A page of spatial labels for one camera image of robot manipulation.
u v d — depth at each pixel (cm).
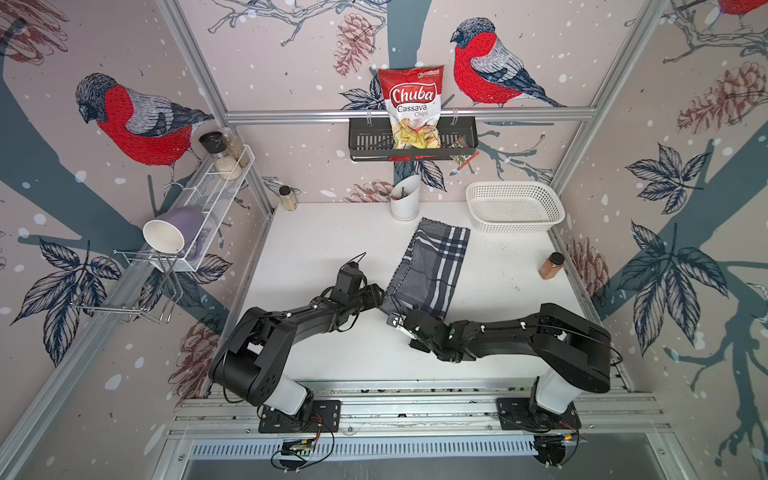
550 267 96
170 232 61
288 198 117
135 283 58
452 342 64
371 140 95
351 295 73
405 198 107
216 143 78
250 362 45
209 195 82
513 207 121
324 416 73
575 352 44
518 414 74
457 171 117
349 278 73
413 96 81
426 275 100
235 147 85
